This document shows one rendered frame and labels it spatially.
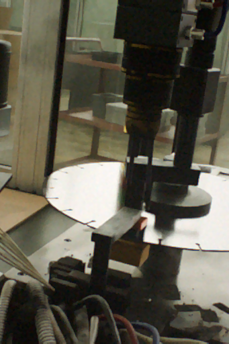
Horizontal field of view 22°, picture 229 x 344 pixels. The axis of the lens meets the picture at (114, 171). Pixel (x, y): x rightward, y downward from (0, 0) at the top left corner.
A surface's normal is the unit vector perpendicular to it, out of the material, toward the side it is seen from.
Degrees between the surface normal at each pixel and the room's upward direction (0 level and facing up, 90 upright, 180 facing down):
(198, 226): 0
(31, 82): 90
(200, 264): 0
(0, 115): 90
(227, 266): 0
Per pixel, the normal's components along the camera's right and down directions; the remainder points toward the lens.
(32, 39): -0.35, 0.21
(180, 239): 0.12, -0.96
